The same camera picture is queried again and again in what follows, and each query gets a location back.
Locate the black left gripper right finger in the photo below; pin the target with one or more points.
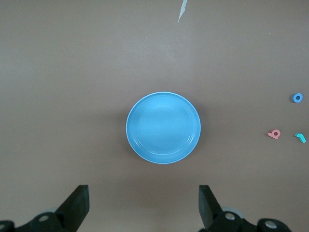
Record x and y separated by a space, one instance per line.
212 212

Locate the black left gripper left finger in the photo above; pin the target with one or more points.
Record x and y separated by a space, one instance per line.
72 207

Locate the pink foam letter b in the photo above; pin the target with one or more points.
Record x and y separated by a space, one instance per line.
272 134

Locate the white tape scrap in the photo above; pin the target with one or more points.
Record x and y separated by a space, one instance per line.
182 9

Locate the blue plate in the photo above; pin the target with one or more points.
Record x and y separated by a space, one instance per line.
163 127

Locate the teal hooked foam letter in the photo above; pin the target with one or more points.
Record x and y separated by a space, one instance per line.
301 138

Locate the blue foam letter o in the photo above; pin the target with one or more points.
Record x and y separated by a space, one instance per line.
295 97

